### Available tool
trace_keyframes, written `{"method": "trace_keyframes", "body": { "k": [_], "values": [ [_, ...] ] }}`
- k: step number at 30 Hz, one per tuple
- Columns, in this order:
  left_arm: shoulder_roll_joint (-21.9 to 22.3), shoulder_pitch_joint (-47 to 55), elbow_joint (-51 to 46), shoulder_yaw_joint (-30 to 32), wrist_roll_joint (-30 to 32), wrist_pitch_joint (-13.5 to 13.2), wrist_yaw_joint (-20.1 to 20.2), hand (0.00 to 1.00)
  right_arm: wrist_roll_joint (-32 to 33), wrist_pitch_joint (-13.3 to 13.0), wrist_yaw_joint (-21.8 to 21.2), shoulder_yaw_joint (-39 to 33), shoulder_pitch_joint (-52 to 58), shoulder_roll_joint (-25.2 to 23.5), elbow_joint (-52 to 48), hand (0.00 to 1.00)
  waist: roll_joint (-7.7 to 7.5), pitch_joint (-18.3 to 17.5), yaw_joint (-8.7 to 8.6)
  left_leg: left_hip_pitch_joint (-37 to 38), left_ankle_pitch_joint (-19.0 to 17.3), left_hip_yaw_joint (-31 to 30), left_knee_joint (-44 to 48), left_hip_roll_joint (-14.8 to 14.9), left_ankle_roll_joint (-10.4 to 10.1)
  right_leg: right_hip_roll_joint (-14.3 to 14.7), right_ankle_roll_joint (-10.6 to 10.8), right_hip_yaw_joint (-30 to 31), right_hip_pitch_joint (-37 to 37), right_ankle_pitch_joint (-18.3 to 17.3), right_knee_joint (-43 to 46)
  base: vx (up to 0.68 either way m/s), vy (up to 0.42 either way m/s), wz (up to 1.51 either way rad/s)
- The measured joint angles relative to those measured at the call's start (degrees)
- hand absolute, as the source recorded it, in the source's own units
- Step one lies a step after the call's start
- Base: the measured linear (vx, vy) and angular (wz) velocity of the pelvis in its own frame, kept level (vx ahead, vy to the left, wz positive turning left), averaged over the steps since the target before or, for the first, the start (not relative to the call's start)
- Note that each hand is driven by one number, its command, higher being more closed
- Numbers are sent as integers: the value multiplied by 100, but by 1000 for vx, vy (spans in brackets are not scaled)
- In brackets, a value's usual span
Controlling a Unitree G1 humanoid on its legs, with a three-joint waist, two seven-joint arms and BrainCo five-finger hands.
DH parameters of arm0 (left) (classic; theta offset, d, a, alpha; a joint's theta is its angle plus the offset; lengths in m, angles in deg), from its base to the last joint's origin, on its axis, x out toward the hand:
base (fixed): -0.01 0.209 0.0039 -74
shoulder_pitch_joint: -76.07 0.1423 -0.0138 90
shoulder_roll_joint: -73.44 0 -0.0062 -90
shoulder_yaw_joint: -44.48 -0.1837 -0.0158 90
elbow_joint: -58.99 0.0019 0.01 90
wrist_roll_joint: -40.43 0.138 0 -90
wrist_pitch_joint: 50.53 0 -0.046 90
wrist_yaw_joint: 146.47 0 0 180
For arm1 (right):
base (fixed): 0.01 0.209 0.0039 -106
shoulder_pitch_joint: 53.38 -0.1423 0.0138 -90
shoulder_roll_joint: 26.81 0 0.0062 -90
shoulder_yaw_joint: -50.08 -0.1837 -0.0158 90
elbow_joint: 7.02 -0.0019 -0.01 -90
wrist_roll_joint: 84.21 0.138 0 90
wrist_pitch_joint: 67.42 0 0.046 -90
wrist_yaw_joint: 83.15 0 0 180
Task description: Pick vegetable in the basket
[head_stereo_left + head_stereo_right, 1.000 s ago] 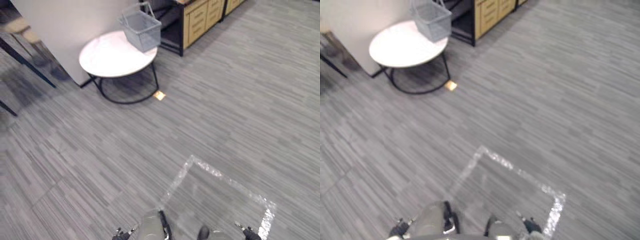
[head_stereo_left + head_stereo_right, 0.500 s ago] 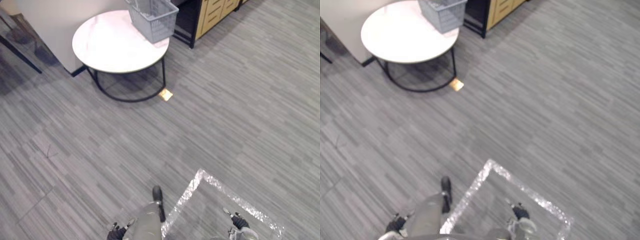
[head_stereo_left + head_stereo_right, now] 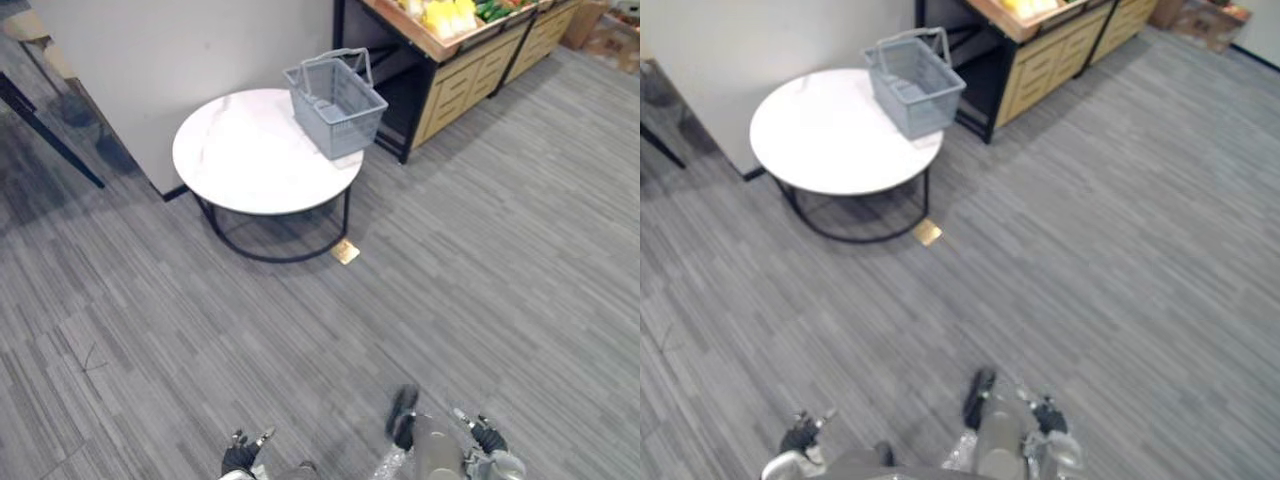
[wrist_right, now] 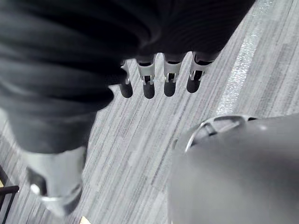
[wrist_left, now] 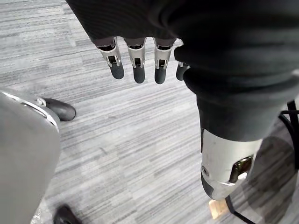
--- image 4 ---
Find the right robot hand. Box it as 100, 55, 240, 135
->
0, 0, 255, 217

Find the silver robot leg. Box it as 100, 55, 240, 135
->
166, 115, 299, 224

